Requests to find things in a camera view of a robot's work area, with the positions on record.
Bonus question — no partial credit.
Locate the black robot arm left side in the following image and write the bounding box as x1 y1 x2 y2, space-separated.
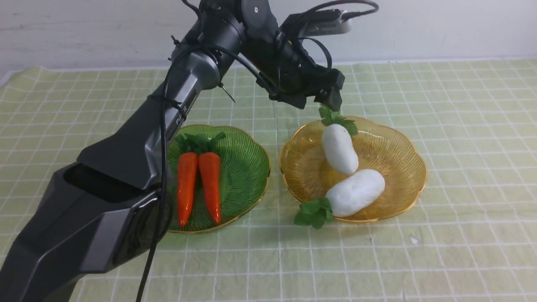
1 0 355 302

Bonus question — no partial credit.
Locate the amber glass plate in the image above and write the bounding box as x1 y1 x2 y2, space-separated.
279 115 428 224

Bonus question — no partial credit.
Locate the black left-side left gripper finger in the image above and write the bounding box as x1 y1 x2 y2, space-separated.
270 92 307 109
314 87 342 112

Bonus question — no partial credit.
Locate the green glass plate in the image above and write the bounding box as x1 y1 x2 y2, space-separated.
167 125 271 234

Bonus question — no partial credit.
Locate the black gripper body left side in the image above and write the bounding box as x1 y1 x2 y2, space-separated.
241 26 345 98

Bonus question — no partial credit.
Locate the orange toy carrot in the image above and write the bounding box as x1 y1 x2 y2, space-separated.
199 132 226 225
176 135 199 228

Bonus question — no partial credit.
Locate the green checkered tablecloth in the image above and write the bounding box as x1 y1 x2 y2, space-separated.
0 60 537 302

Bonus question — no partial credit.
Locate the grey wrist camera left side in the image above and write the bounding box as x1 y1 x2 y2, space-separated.
280 8 352 37

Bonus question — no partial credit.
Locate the white toy radish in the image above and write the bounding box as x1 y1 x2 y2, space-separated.
319 105 359 175
294 169 386 229

